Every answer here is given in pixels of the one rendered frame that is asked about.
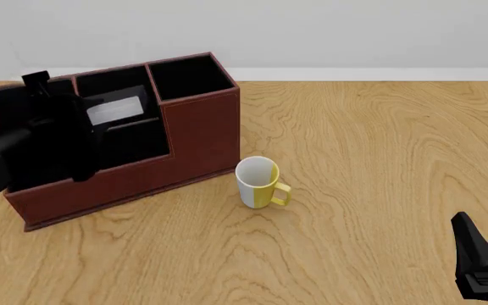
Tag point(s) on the white and yellow mug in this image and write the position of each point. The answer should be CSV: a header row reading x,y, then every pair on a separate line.
x,y
256,190

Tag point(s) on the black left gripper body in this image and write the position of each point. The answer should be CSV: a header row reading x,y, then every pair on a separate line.
x,y
72,139

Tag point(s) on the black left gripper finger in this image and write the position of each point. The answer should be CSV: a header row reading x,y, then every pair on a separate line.
x,y
92,101

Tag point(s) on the red-brown desk caddy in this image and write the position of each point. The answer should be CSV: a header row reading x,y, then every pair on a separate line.
x,y
201,133

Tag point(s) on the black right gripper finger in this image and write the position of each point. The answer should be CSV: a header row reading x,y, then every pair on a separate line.
x,y
475,251

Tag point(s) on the small plate on black stalk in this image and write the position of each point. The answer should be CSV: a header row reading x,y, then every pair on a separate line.
x,y
36,81

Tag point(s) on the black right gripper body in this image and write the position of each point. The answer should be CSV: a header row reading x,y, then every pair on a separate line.
x,y
487,284

